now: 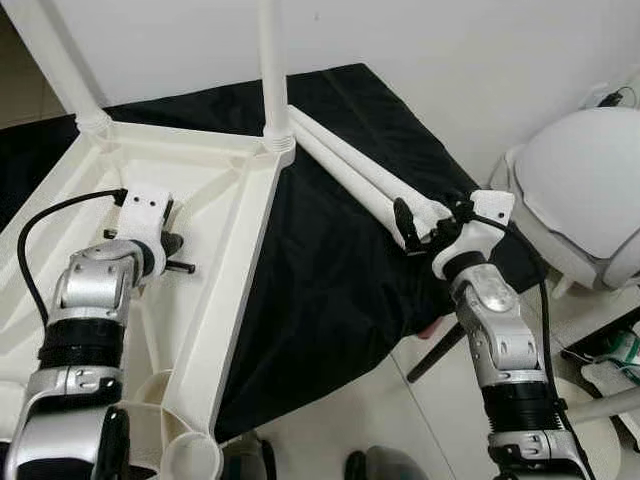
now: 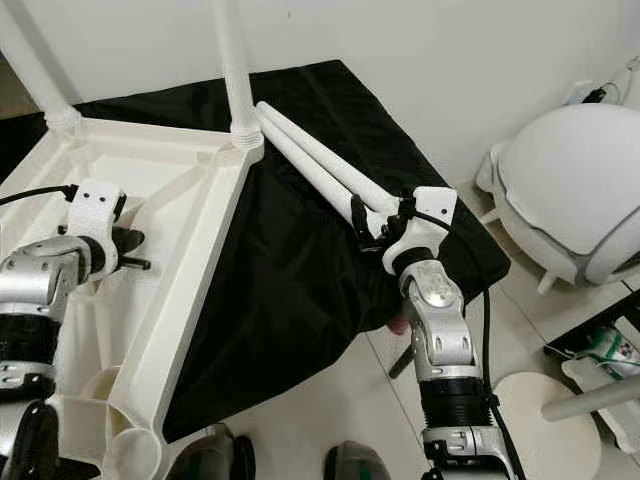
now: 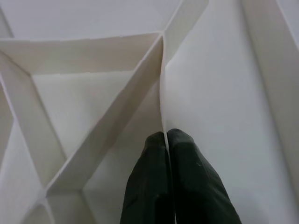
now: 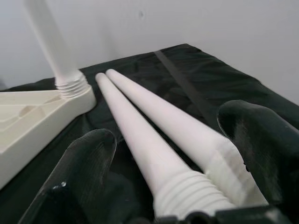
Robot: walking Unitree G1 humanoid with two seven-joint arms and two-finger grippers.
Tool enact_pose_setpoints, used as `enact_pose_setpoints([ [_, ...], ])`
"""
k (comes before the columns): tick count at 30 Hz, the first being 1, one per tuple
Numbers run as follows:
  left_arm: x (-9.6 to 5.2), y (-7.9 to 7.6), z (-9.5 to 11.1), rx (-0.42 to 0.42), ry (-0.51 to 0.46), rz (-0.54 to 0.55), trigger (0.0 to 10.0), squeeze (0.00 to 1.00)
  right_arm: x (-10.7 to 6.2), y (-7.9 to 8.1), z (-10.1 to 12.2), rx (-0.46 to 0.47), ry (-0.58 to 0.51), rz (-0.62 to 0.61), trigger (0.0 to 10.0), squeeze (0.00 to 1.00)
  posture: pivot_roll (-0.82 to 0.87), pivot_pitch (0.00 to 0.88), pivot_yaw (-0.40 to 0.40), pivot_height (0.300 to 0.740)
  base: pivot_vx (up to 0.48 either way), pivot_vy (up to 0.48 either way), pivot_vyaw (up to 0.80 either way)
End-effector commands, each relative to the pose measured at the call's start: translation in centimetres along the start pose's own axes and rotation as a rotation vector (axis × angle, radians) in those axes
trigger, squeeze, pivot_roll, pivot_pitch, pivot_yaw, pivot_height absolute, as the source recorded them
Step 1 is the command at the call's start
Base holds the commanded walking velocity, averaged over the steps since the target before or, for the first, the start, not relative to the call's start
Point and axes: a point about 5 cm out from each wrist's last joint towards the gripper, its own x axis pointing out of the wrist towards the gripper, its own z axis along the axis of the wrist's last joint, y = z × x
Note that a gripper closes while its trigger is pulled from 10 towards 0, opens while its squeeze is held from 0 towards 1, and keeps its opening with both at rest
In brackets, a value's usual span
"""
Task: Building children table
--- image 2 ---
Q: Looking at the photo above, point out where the grey green robot left leg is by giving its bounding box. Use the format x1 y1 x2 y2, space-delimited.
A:
165 422 256 480

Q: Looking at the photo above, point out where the white plastic chair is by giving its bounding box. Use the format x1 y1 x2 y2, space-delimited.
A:
478 103 640 291

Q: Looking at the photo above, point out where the black wall plug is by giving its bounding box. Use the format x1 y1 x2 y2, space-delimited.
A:
565 82 616 106

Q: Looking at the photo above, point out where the grey green robot right leg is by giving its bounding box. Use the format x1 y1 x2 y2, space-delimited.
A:
325 440 391 480

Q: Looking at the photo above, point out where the black table cloth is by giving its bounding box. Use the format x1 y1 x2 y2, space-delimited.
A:
0 60 511 441

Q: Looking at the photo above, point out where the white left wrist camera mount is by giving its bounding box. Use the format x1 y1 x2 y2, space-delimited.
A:
65 178 126 251

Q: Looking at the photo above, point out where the green white packet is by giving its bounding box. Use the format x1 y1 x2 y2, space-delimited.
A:
585 325 640 366

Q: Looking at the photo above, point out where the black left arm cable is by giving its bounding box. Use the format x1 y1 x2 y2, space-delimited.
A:
0 183 81 207

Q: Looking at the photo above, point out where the white plastic table top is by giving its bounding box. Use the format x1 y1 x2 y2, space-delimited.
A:
0 115 266 480

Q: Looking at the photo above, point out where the grey green robot leg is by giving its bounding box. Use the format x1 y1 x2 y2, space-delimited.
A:
325 440 391 480
165 422 256 480

